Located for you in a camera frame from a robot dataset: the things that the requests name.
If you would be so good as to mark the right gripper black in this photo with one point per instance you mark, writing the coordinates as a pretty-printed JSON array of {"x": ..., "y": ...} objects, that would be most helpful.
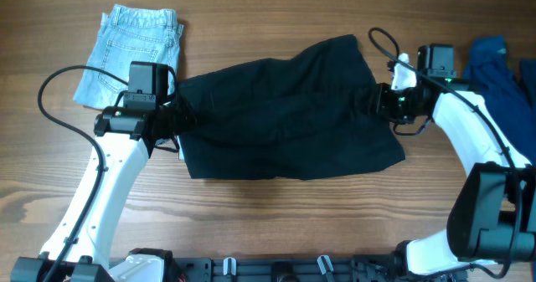
[{"x": 383, "y": 90}]

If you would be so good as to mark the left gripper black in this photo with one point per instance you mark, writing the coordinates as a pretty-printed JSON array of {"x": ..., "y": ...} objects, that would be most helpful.
[{"x": 187, "y": 116}]

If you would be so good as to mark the black shorts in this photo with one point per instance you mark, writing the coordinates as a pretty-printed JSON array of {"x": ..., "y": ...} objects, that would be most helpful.
[{"x": 304, "y": 118}]

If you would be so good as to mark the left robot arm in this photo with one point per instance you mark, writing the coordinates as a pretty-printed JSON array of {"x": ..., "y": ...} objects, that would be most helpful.
[{"x": 125, "y": 135}]

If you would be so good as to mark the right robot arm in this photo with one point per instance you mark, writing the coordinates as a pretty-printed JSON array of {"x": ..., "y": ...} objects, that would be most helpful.
[{"x": 492, "y": 223}]

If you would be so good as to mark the folded light blue jeans shorts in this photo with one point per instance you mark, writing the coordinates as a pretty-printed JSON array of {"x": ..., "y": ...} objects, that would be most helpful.
[{"x": 127, "y": 35}]

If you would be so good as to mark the blue garment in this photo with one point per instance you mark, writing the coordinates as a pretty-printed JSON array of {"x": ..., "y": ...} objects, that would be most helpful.
[{"x": 510, "y": 101}]

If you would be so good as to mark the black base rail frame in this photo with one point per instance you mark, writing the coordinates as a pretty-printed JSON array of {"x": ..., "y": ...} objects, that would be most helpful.
[{"x": 359, "y": 268}]

